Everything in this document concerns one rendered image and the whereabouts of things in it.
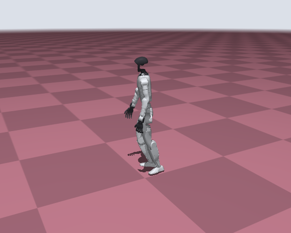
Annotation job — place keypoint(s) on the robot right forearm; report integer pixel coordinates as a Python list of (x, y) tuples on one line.
[(135, 98)]

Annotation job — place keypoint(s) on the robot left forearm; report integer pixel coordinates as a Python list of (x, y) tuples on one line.
[(143, 110)]

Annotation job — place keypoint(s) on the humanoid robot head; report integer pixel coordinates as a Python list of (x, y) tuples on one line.
[(141, 61)]

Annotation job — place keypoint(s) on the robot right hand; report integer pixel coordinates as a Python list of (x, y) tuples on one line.
[(129, 111)]

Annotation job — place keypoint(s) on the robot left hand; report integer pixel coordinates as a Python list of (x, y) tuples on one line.
[(139, 126)]

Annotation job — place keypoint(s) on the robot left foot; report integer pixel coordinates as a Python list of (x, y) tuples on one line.
[(156, 170)]

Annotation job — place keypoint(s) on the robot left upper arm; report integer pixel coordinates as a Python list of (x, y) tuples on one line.
[(145, 90)]

